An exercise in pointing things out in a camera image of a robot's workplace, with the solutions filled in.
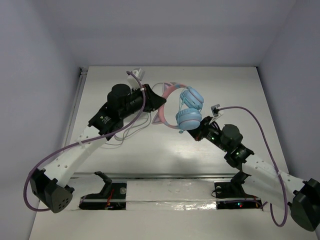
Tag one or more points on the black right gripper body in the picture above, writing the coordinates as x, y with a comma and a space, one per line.
207, 131

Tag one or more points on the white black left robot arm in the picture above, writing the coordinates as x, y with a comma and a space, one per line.
46, 187

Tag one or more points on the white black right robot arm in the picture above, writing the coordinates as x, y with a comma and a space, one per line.
299, 198

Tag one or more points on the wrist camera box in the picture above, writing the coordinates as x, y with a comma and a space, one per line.
139, 74
215, 109

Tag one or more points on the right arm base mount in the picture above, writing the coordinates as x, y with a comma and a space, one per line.
230, 195

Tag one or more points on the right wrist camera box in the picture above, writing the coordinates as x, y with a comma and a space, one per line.
215, 109

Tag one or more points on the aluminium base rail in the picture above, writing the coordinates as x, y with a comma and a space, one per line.
138, 176

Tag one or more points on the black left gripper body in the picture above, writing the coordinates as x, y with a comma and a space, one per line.
148, 97

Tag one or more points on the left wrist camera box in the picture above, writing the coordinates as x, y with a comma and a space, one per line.
139, 74

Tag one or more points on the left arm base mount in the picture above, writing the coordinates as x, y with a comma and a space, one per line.
111, 197

